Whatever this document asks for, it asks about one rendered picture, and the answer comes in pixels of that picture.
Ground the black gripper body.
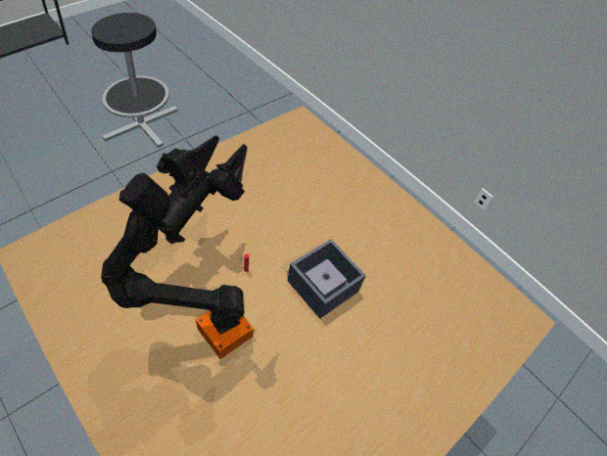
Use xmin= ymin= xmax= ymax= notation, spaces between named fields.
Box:
xmin=169 ymin=169 xmax=245 ymax=213

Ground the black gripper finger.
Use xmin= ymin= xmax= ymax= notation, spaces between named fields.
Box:
xmin=216 ymin=144 xmax=248 ymax=187
xmin=186 ymin=135 xmax=219 ymax=170

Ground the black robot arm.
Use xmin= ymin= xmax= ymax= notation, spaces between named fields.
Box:
xmin=101 ymin=149 xmax=245 ymax=335

